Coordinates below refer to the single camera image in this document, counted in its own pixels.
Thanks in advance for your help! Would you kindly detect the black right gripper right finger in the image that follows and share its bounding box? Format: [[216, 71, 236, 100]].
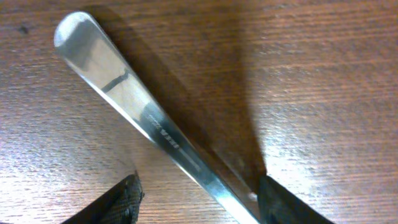
[[257, 175, 333, 224]]

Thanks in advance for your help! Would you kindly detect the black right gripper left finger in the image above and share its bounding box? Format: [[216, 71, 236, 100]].
[[63, 172, 145, 224]]

